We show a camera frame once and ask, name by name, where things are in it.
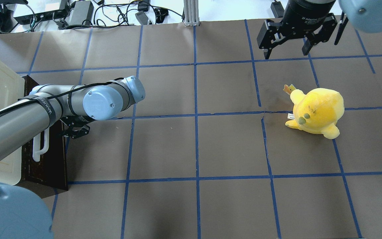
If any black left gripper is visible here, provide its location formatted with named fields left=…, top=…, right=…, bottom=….
left=60, top=116, right=95, bottom=139

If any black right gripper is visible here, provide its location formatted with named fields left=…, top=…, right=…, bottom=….
left=257, top=0, right=338, bottom=59

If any white drawer handle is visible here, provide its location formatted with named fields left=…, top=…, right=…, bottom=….
left=32, top=128, right=50, bottom=162

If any dark brown drawer front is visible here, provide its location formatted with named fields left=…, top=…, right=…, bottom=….
left=19, top=75, right=69, bottom=199

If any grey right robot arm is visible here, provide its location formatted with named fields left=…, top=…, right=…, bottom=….
left=257, top=0, right=382, bottom=59

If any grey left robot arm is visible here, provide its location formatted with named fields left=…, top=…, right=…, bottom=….
left=0, top=76, right=146, bottom=239

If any yellow plush toy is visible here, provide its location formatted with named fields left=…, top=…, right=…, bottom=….
left=283, top=84, right=345, bottom=139

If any grey power brick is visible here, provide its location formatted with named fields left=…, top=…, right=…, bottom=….
left=68, top=0, right=94, bottom=25

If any black power adapter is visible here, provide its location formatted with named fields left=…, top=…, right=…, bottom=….
left=135, top=11, right=153, bottom=25

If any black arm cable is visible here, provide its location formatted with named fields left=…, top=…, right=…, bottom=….
left=0, top=78, right=125, bottom=127

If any aluminium frame post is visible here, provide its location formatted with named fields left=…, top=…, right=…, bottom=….
left=183, top=0, right=200, bottom=26

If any black network switch box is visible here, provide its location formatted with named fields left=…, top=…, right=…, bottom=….
left=13, top=5, right=69, bottom=25

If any black cables bundle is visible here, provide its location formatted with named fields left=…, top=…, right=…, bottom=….
left=58, top=0, right=185, bottom=30

